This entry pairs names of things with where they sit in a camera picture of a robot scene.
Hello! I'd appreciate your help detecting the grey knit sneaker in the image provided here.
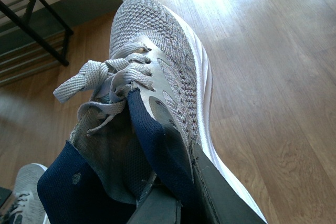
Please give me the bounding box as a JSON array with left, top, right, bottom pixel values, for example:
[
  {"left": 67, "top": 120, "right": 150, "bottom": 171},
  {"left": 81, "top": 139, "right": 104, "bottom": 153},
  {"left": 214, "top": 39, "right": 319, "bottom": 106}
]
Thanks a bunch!
[
  {"left": 1, "top": 163, "right": 50, "bottom": 223},
  {"left": 37, "top": 0, "right": 266, "bottom": 223}
]

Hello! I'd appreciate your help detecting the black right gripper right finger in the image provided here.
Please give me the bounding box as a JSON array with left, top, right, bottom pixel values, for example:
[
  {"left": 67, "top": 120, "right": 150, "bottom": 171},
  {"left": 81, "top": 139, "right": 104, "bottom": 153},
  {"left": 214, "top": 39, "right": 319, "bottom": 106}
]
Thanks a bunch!
[{"left": 190, "top": 141, "right": 265, "bottom": 223}]

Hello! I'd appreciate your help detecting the black metal shoe rack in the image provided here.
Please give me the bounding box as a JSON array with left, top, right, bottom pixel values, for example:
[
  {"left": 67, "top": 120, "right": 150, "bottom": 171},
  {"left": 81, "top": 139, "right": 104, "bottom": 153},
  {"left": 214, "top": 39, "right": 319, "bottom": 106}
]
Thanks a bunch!
[{"left": 0, "top": 0, "right": 74, "bottom": 87}]

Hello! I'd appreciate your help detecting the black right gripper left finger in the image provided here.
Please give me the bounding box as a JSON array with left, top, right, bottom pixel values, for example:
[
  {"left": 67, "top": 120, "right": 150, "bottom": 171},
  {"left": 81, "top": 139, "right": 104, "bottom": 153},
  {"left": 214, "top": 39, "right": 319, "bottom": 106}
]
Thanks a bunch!
[{"left": 128, "top": 183, "right": 182, "bottom": 223}]

